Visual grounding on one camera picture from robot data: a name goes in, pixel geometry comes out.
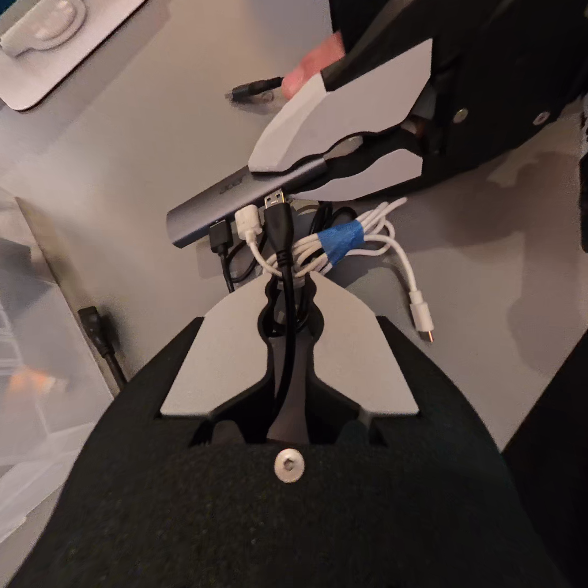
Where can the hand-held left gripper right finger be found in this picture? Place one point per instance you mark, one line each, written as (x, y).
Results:
(367, 363)

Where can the grey usb hub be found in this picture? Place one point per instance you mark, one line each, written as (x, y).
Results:
(206, 211)

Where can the white folding stand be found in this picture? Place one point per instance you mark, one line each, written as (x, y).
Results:
(92, 46)

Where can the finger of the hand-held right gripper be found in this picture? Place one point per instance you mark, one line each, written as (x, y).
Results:
(381, 177)
(344, 115)

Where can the blue tape band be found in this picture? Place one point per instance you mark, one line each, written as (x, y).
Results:
(342, 241)

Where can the clear plastic bin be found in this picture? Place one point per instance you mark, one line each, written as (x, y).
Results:
(36, 298)

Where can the grey desk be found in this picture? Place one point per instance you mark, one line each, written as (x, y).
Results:
(138, 138)

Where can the person's right hand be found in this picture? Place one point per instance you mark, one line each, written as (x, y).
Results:
(317, 62)

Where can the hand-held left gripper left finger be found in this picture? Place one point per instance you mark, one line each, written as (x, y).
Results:
(216, 363)

